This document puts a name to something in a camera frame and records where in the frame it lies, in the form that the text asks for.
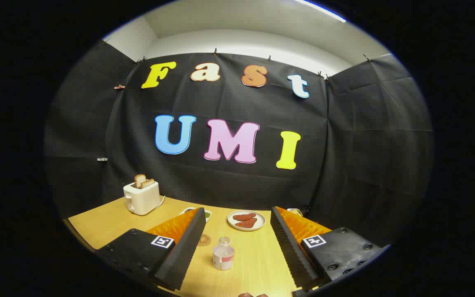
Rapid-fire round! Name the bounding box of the black backdrop cloth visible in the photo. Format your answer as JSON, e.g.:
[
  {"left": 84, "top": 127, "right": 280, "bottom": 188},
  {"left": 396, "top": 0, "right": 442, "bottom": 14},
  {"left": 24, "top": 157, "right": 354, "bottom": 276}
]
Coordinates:
[{"left": 44, "top": 40, "right": 434, "bottom": 248}]

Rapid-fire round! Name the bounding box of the clear juice bottle red label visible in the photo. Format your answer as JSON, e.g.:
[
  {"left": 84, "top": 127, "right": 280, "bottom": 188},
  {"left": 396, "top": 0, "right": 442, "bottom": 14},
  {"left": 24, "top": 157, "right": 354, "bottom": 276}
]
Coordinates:
[{"left": 212, "top": 237, "right": 235, "bottom": 271}]

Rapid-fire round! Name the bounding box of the white round plate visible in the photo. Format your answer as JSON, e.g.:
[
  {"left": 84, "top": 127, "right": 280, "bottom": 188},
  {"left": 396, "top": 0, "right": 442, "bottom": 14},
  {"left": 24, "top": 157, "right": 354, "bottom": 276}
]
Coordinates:
[{"left": 227, "top": 210, "right": 266, "bottom": 231}]

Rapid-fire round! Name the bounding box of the white toaster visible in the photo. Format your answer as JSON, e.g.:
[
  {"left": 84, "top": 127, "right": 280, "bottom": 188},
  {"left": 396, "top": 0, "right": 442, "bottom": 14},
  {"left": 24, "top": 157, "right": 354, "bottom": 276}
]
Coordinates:
[{"left": 123, "top": 181, "right": 160, "bottom": 216}]

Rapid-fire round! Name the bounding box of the wooden table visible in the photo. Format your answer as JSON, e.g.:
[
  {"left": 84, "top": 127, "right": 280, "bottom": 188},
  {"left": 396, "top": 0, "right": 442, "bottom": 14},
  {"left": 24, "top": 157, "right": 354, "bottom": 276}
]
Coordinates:
[{"left": 68, "top": 196, "right": 333, "bottom": 297}]

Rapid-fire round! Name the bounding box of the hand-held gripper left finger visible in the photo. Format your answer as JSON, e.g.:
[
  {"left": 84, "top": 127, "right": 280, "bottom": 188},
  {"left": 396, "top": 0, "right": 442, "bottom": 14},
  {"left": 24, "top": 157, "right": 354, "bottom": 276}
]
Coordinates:
[{"left": 96, "top": 207, "right": 207, "bottom": 291}]

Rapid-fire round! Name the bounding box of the white divided snack tray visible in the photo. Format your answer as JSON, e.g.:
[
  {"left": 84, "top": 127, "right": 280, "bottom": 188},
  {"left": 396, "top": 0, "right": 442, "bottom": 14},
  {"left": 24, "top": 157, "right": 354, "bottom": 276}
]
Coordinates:
[{"left": 179, "top": 207, "right": 212, "bottom": 223}]

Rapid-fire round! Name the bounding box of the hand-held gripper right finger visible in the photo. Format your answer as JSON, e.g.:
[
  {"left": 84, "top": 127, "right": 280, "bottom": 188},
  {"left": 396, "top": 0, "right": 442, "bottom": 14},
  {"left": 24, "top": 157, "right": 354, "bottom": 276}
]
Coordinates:
[{"left": 270, "top": 206, "right": 391, "bottom": 292}]

